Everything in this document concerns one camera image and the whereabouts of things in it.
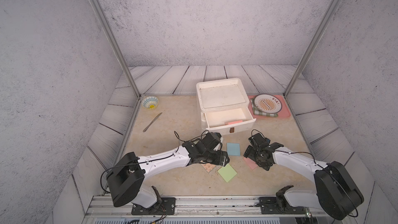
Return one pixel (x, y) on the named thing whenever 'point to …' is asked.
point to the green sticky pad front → (227, 172)
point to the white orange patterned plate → (267, 103)
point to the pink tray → (284, 112)
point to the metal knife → (152, 122)
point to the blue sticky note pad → (233, 149)
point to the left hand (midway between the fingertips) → (227, 162)
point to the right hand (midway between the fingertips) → (252, 157)
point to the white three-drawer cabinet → (224, 106)
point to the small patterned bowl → (150, 102)
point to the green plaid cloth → (257, 112)
